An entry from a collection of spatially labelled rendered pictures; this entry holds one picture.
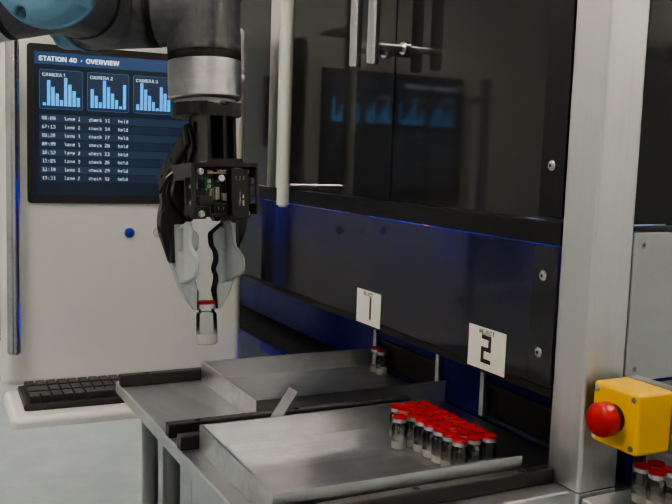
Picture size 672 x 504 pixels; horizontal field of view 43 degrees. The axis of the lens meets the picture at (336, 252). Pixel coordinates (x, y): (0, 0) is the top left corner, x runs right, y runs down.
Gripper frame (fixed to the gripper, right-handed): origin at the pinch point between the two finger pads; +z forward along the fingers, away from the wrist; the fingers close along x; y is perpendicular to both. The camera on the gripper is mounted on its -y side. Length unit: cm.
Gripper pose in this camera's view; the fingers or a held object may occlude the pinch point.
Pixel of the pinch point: (204, 295)
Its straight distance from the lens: 93.0
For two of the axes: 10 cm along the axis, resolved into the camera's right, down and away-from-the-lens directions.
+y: 4.8, 0.4, -8.8
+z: 0.2, 10.0, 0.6
